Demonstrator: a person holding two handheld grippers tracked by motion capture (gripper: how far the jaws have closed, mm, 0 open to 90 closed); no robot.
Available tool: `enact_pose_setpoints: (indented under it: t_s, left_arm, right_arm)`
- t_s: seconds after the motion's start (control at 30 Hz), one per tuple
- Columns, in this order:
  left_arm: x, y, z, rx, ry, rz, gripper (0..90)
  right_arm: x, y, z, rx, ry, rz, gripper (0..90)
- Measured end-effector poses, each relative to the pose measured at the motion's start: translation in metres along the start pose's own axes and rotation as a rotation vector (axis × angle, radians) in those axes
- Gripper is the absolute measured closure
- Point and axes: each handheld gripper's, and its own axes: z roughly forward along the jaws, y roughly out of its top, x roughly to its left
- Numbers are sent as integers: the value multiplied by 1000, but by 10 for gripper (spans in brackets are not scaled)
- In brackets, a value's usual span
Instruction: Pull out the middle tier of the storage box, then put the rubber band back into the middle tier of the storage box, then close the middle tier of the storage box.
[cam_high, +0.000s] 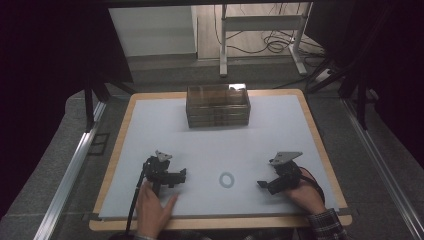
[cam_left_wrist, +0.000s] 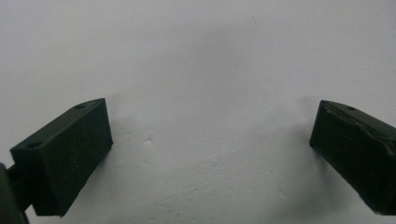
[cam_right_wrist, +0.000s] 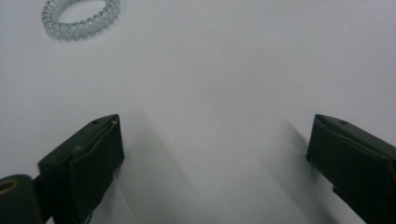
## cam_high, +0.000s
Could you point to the white metal stand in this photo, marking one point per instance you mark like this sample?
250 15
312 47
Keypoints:
263 23

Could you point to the black floor frame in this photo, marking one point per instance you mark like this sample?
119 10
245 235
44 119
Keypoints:
99 143

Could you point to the brown transparent drawer box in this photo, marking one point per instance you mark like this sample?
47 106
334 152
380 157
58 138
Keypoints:
216 106

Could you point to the person's right hand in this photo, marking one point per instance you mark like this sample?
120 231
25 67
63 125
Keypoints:
308 196

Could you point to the black metal stand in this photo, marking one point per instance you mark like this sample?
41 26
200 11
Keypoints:
361 100
88 106

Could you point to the white cabinet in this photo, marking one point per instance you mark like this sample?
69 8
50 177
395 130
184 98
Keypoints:
153 31

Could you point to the aluminium rail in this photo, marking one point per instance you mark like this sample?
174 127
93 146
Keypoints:
70 180
383 166

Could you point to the white table mat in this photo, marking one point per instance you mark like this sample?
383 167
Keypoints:
166 133

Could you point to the white power strip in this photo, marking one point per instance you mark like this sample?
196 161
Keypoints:
323 75

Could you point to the person's left hand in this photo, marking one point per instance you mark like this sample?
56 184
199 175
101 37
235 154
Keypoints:
151 213

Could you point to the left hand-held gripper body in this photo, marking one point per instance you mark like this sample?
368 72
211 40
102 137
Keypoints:
156 171

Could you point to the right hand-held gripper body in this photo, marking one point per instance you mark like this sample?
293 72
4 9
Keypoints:
286 175

